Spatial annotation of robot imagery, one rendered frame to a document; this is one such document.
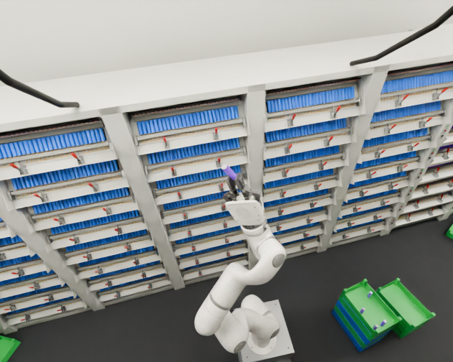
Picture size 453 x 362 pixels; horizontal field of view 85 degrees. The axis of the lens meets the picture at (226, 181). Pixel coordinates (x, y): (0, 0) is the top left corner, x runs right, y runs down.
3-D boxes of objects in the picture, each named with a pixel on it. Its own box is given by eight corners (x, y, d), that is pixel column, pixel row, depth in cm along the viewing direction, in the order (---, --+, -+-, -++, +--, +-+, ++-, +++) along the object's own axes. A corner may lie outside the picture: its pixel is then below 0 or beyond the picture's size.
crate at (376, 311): (340, 294, 179) (343, 289, 174) (362, 283, 184) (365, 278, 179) (374, 337, 157) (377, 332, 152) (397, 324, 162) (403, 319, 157)
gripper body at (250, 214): (265, 230, 74) (254, 203, 68) (235, 230, 79) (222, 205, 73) (270, 213, 79) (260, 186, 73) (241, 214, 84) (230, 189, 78)
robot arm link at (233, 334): (264, 300, 140) (287, 325, 130) (252, 317, 140) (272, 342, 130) (218, 303, 100) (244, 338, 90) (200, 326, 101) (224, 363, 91)
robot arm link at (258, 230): (266, 236, 75) (263, 230, 73) (239, 236, 79) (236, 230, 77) (271, 217, 81) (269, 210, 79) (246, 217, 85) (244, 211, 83)
